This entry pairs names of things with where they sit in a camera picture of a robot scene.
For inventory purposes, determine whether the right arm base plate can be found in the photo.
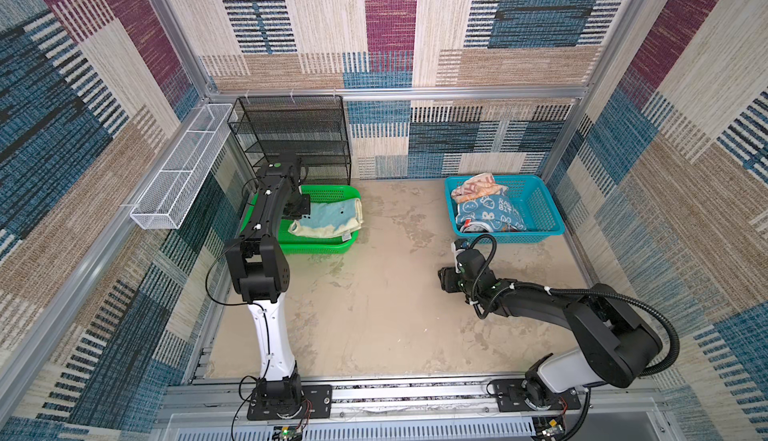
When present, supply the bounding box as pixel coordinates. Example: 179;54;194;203
486;378;582;412

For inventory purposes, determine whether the black wire shelf rack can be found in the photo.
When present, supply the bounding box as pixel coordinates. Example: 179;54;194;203
228;96;352;185

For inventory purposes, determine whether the white wire mesh tray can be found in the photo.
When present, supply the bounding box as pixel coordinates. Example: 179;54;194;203
130;104;234;230

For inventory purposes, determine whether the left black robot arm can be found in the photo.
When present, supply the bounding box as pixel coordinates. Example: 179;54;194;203
224;153;304;420

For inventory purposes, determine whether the pale yellow teal towel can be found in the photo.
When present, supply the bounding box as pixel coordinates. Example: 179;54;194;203
288;198;364;239

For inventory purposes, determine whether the teal plastic basket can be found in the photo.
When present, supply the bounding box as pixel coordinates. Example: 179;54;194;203
444;175;565;244

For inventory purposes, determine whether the aluminium front rail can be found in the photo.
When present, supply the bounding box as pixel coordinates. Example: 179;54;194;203
155;368;661;427

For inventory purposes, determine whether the blue rabbit print towel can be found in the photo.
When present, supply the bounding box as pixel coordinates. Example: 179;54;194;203
455;195;527;233

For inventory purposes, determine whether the pink orange print towel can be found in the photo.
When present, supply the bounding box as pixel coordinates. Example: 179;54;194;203
450;173;508;204

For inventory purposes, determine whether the green plastic basket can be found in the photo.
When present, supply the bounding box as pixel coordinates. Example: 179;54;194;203
277;185;364;257

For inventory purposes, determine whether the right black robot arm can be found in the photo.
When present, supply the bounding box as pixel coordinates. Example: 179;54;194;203
438;248;679;410

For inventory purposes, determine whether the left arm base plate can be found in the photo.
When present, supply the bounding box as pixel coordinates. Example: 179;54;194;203
246;384;333;422

